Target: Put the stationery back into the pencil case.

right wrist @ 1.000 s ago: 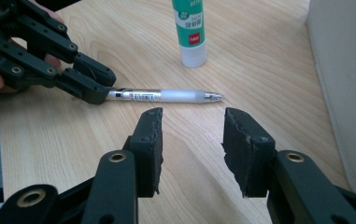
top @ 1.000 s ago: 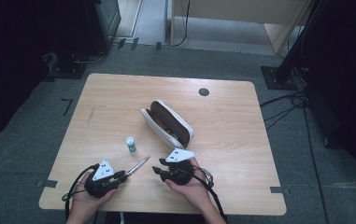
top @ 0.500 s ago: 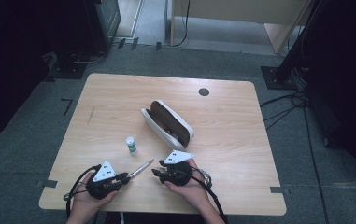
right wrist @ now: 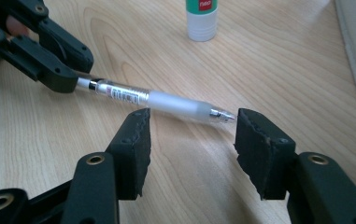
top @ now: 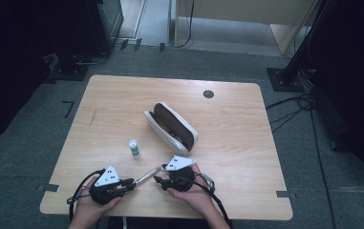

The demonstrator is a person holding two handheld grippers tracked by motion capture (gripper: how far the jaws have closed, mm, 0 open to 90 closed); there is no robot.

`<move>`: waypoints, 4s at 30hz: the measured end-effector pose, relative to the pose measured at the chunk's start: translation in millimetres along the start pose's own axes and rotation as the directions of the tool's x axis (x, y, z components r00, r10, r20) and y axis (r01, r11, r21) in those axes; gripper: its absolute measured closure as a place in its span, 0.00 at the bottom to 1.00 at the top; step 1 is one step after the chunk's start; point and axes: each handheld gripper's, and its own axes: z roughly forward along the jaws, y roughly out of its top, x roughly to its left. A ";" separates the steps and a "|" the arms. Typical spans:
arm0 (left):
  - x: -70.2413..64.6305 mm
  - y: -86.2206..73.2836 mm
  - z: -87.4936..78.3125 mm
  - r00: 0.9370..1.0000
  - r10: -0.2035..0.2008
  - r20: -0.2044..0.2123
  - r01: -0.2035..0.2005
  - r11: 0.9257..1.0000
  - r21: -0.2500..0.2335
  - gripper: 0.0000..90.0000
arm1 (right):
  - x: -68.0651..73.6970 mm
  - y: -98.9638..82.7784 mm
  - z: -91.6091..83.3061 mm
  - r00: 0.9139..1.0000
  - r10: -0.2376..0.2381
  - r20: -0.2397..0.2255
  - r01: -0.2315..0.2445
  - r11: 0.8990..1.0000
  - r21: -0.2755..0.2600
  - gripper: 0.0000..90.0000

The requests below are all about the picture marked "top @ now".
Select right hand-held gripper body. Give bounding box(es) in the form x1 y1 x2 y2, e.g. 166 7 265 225
161 155 201 193

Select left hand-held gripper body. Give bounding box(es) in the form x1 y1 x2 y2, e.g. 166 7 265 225
88 164 130 206

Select silver pen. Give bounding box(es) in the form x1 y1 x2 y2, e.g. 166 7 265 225
134 166 163 187

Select white pencil case brown lining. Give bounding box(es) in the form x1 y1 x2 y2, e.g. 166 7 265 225
143 101 200 157

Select person's left hand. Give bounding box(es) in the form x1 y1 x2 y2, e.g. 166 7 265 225
73 176 123 222

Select person's right hand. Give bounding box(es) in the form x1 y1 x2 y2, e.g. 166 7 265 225
165 162 218 215

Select small white green-label bottle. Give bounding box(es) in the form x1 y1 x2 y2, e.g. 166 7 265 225
128 138 141 159

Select grey floor tape strip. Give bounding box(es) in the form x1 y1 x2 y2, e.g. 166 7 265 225
275 189 299 200

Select black square stand base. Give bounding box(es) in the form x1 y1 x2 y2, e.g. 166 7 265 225
48 60 91 82

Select black metal stand base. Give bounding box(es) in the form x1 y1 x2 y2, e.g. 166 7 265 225
266 67 308 94

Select dark cabinet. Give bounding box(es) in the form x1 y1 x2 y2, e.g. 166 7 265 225
85 0 125 57

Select dark curtain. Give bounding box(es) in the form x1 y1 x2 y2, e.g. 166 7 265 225
0 0 90 150
308 0 364 195

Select black stand pole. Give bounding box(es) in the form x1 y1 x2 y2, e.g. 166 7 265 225
283 0 334 84

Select left hand-held gripper cable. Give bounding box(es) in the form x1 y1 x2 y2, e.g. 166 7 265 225
66 168 107 223

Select hand-held gripper cable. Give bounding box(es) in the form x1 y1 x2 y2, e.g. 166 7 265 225
182 172 232 229
66 168 107 223

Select right hand-held gripper cable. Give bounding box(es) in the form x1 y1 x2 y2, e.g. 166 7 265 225
182 172 232 229

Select black floor cables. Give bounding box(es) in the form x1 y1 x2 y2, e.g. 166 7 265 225
265 93 317 134

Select black hanging cable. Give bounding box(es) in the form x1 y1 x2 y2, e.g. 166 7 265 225
175 0 196 50

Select long thin floor cable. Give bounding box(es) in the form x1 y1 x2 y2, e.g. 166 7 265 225
309 108 336 229

